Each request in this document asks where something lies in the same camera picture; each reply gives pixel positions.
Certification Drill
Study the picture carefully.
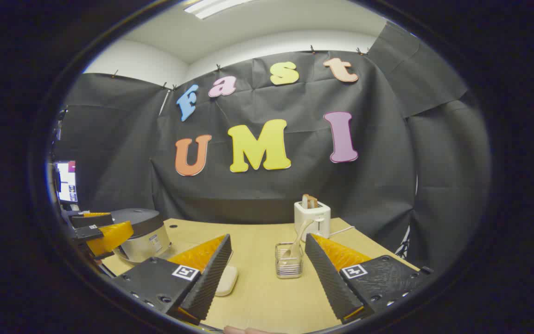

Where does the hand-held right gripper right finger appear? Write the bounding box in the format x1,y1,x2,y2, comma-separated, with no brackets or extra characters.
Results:
305,233,434,324

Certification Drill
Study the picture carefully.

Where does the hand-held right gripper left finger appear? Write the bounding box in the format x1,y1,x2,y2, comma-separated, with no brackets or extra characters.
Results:
112,233,233,325

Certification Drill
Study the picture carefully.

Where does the silver black rice cooker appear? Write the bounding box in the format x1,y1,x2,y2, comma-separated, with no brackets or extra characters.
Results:
109,208,172,264

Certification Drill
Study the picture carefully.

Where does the clear chopstick holder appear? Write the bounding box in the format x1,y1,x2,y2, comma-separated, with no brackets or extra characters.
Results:
275,241,304,279

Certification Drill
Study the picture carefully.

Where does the wooden spoon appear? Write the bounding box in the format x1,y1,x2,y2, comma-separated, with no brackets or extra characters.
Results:
282,218,316,260

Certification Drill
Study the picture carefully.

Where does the computer monitor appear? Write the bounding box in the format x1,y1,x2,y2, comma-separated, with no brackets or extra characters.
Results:
55,160,78,204

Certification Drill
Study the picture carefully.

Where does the white toaster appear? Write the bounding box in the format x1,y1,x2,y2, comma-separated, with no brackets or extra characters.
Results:
294,200,331,243

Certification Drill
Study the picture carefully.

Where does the black tripod stand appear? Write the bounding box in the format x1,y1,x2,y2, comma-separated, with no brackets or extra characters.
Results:
394,227,411,258

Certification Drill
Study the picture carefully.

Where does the black backdrop cloth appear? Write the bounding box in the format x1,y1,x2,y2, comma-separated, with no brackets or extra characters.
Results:
54,21,492,274

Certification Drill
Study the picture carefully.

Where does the ceiling light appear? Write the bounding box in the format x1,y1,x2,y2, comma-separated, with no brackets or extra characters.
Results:
184,0,254,20

